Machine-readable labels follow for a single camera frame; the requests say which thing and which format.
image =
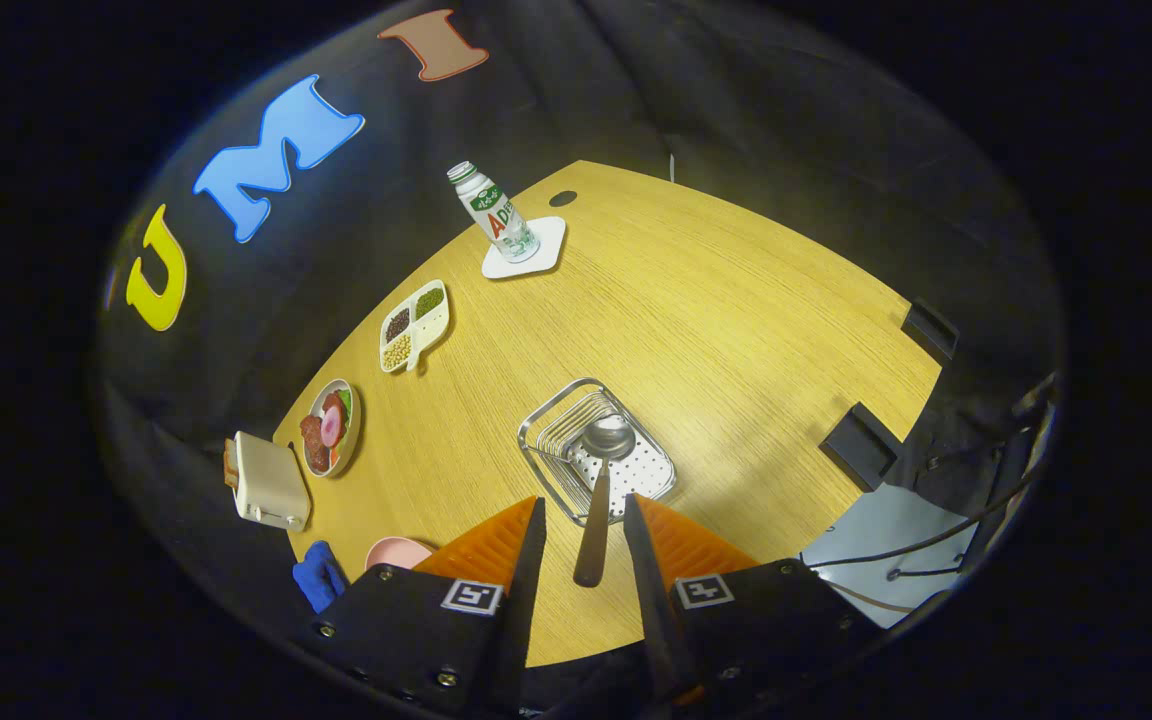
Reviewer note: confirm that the white square coaster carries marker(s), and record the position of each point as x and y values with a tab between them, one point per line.
549	245

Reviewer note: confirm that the round plate with food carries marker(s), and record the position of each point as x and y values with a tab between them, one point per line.
326	430

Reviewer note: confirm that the white bottle with green label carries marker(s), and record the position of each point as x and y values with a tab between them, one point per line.
496	215

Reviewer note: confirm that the brown toast slice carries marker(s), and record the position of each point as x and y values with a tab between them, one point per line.
231	465

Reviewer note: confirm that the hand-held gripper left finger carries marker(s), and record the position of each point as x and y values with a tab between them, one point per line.
528	600

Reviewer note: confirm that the white toaster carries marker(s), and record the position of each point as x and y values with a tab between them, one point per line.
271	485

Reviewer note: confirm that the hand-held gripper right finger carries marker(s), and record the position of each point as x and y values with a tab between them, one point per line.
648	600

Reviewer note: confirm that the pink plate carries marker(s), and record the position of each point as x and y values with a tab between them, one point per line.
396	553

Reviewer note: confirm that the black table clamp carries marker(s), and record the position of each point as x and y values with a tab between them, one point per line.
931	328
861	447

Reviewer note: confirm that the white divided dish with beans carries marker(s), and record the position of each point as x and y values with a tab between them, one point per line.
414	325

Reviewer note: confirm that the blue cloth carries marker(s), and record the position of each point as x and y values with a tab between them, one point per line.
321	578

